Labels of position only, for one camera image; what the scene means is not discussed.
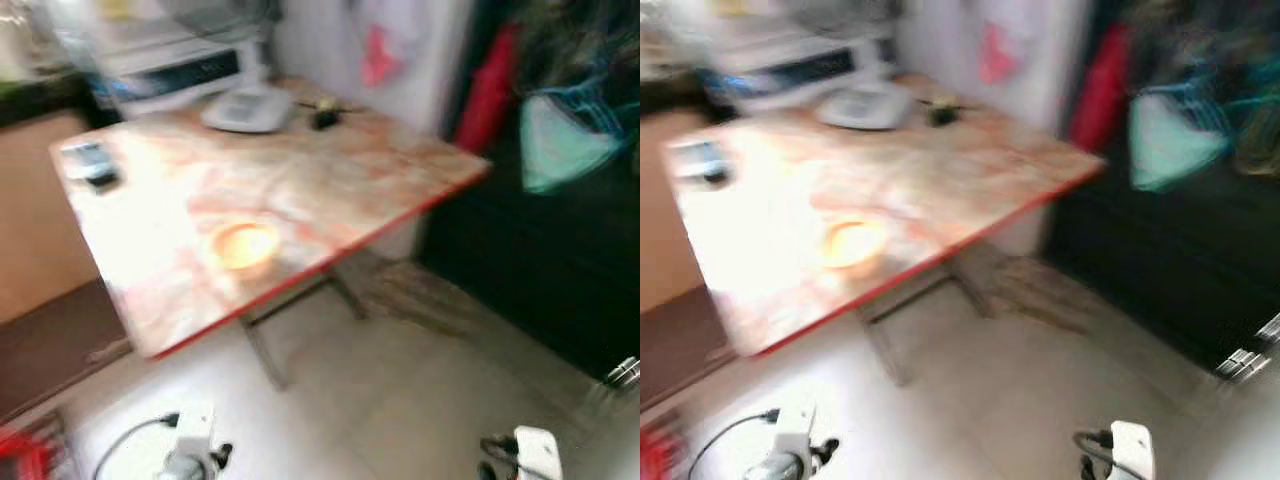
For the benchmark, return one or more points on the orange bowl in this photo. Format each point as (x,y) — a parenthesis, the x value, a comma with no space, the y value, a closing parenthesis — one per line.
(243,248)
(855,245)

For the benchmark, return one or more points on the chrome metal fixture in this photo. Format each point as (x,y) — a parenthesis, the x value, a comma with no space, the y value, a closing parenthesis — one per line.
(1245,362)
(625,375)

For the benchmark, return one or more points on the brown wooden cabinet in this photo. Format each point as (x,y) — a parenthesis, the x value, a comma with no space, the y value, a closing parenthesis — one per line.
(40,220)
(670,220)

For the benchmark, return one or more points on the marble pattern folding table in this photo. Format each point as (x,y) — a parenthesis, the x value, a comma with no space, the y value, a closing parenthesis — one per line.
(950,175)
(330,180)

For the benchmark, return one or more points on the grey black handheld device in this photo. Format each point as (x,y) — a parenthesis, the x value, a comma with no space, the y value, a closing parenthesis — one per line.
(700,158)
(88,160)

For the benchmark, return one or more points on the black cabinet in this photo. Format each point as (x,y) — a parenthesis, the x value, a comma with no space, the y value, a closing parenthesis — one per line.
(1150,260)
(540,270)

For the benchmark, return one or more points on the white table fan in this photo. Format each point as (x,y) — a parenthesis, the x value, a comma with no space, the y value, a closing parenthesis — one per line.
(865,105)
(248,110)

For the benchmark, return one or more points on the small black object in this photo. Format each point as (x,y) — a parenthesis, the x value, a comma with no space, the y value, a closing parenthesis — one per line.
(942,113)
(325,117)

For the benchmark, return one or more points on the white microwave oven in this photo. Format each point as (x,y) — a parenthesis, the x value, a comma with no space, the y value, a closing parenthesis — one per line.
(800,70)
(180,72)

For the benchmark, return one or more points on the mint green hanging cloth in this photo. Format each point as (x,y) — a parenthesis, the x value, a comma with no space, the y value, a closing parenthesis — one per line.
(1170,145)
(560,150)

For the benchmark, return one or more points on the pink hanging cloth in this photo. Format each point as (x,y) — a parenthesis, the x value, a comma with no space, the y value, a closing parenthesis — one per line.
(378,60)
(1000,58)

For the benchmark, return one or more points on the red hanging bag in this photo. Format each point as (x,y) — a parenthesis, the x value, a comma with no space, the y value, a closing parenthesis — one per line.
(1100,90)
(490,90)

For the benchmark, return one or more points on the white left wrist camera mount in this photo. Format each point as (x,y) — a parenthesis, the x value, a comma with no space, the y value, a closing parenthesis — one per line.
(195,430)
(796,432)

